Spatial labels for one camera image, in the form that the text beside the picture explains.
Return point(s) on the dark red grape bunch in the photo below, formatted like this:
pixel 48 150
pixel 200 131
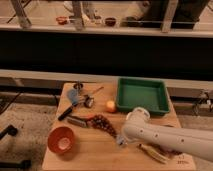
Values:
pixel 102 123

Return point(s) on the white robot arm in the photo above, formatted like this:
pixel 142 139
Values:
pixel 136 127

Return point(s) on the wooden handled utensil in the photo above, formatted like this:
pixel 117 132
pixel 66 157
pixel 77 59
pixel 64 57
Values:
pixel 96 90

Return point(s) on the yellow banana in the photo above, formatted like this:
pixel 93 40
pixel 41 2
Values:
pixel 153 153

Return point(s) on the black floor clamp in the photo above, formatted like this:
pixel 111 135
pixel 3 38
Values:
pixel 9 130

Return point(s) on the small metal measuring cup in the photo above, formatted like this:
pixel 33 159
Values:
pixel 89 101

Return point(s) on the orange bowl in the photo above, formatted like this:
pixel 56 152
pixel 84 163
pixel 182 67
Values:
pixel 61 140

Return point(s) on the black handled blue spatula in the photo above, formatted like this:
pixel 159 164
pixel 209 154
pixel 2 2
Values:
pixel 74 100

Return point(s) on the metal fixture at right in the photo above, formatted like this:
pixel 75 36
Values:
pixel 203 98

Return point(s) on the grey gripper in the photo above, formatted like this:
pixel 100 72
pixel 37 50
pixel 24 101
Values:
pixel 120 140

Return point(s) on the person in dark clothes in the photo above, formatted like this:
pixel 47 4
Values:
pixel 181 14

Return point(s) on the dark red background bowl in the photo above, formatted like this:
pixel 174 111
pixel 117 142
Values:
pixel 110 21

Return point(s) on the green plastic tray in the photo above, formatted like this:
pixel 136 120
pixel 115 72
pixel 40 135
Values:
pixel 149 94

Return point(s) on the orange ball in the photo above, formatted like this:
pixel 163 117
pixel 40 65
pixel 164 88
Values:
pixel 111 106

